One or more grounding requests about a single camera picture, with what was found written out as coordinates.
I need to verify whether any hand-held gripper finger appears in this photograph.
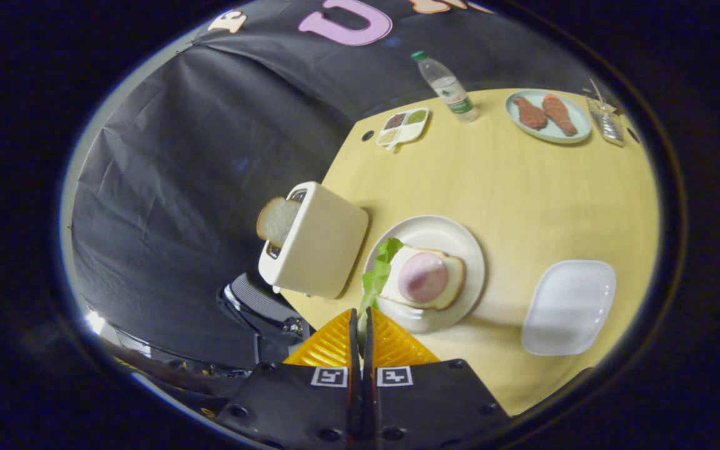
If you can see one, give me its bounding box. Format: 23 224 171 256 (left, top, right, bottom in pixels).
216 308 361 450
362 306 514 450

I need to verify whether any green lettuce leaf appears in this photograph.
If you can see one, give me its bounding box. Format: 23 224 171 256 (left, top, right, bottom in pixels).
357 237 404 341

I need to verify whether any pink round ham slice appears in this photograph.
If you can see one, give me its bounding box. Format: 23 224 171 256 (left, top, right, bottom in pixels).
397 251 450 304

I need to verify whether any black ribbed object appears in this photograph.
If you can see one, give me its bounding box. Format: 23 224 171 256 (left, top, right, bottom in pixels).
217 272 311 341

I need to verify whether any cream white toaster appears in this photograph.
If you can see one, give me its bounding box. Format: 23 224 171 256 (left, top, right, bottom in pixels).
258 181 370 299

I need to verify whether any toast slice under ham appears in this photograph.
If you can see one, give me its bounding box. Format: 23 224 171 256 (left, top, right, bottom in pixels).
377 245 467 311

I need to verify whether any cream round plate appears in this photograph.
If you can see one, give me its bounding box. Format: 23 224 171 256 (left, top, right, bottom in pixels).
362 215 486 334

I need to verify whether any plain white bread slice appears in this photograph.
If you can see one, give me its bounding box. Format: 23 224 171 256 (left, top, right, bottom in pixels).
256 196 302 249

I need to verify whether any white square plate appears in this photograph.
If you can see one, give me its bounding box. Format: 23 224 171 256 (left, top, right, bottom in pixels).
521 260 617 357

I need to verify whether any white divided bean tray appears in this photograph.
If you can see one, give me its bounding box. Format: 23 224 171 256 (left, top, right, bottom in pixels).
376 107 430 151

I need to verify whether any clear plastic water bottle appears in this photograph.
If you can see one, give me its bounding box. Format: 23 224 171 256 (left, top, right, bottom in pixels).
411 51 479 123

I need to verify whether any brown meat patty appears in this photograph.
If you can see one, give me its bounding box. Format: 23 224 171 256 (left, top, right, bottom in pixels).
513 96 548 131
542 94 578 137

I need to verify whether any pale blue round plate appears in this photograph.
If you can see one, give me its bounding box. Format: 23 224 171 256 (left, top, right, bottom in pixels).
505 89 593 145

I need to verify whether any clear drinking glass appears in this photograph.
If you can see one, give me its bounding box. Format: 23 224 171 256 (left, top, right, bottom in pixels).
585 94 625 148

